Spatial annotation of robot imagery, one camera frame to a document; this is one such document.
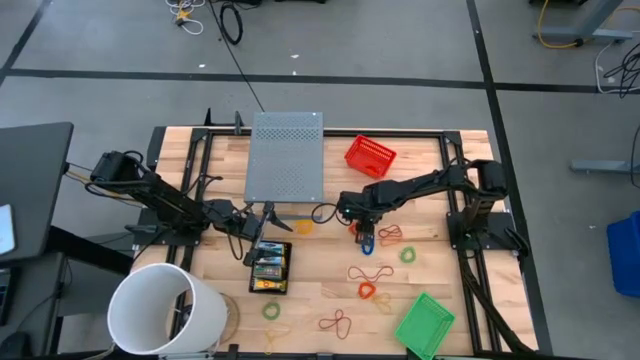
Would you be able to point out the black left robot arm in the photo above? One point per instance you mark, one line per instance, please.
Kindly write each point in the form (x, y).
(165, 197)

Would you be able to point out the red plastic basket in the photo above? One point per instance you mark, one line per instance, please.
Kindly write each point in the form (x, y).
(370, 156)

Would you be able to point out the white cylinder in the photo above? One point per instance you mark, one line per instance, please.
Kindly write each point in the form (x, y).
(150, 310)

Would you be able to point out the black clamp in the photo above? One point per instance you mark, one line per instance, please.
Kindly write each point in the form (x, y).
(239, 122)
(209, 120)

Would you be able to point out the black plastic basket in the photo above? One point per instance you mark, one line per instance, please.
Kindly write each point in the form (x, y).
(289, 265)

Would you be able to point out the black desk leg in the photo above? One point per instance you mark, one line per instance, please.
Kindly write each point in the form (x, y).
(90, 250)

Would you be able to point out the grey table leg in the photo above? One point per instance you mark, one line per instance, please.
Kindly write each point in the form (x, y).
(600, 15)

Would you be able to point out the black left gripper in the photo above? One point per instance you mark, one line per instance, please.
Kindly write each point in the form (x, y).
(252, 225)

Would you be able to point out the blue bin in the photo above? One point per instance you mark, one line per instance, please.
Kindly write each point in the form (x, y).
(625, 255)

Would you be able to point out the grey perforated metal shelf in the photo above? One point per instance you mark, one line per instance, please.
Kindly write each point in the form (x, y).
(285, 160)

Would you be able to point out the white tablet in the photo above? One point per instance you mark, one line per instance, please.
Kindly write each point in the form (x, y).
(6, 230)

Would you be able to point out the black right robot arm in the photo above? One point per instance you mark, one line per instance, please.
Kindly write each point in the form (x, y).
(425, 185)

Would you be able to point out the dark laptop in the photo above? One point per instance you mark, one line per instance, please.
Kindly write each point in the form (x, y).
(4, 295)

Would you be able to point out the green plastic basket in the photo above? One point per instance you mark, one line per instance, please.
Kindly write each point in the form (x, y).
(425, 325)

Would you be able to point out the grey table foot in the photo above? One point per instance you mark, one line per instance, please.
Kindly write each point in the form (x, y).
(600, 166)

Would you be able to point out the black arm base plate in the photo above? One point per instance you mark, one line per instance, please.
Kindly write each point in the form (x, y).
(457, 240)
(192, 237)

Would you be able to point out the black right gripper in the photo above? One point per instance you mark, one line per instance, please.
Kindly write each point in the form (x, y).
(367, 220)

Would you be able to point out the plastic crayon pack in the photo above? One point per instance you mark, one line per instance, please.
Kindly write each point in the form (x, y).
(269, 271)

